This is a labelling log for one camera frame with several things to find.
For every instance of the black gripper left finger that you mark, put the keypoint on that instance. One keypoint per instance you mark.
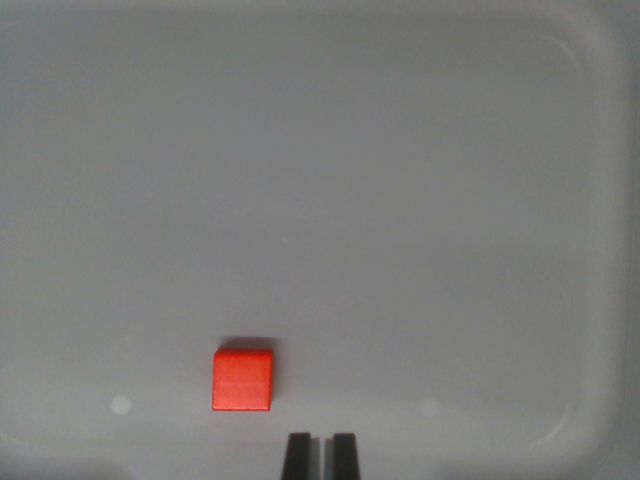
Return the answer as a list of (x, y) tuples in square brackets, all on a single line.
[(298, 457)]

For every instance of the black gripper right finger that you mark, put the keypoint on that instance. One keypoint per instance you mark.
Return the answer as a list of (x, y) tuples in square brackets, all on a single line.
[(345, 457)]

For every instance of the red block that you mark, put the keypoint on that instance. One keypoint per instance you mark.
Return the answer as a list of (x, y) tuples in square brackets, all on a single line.
[(242, 380)]

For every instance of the white plastic tray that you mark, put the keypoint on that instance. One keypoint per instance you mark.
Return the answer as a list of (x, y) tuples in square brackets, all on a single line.
[(320, 200)]

